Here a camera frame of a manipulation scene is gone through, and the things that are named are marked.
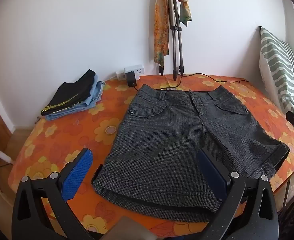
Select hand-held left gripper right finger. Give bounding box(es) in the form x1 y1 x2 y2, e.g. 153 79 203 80
196 148 279 240

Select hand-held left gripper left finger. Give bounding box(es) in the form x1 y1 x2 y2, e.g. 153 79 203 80
11 148 105 240

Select grey houndstooth short pants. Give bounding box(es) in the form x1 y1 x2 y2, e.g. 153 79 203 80
91 84 291 222

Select orange floral bed sheet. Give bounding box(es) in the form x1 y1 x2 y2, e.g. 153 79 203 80
8 74 294 238

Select green striped pillow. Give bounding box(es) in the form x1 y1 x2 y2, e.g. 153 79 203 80
258 26 294 117

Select folded light blue denim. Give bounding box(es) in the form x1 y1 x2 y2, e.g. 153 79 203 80
45 80 106 121

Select folded black garment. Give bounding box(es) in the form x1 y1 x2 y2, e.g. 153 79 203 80
41 70 97 116

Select black power adapter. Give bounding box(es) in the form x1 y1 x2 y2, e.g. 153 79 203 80
126 72 137 88

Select white power strip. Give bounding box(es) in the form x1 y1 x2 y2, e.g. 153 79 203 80
116 65 145 81

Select orange patterned scarf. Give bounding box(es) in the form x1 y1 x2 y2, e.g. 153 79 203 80
153 0 170 64

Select silver tripod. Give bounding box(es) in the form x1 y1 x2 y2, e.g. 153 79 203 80
159 0 185 81

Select green patterned scarf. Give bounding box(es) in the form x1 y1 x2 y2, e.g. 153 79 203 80
172 0 194 28

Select black cable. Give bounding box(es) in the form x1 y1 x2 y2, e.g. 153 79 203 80
159 73 249 92

